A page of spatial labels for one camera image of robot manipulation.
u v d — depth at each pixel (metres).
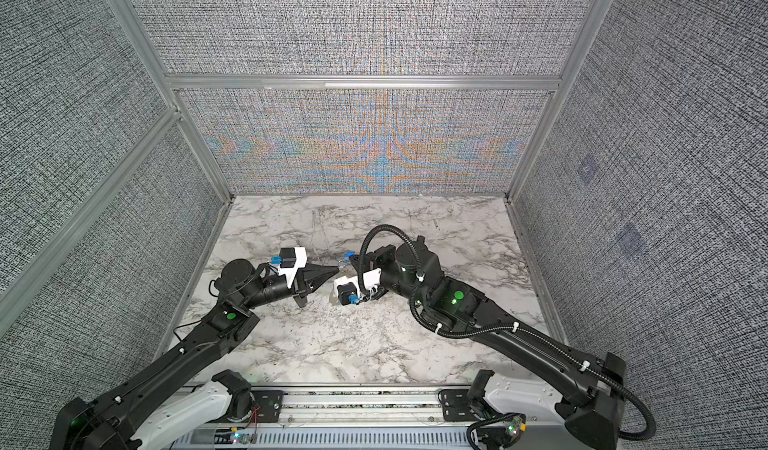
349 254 1.03
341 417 0.73
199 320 0.58
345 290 0.53
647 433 0.39
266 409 0.74
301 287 0.60
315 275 0.63
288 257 0.55
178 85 0.88
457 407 0.73
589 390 0.39
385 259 0.59
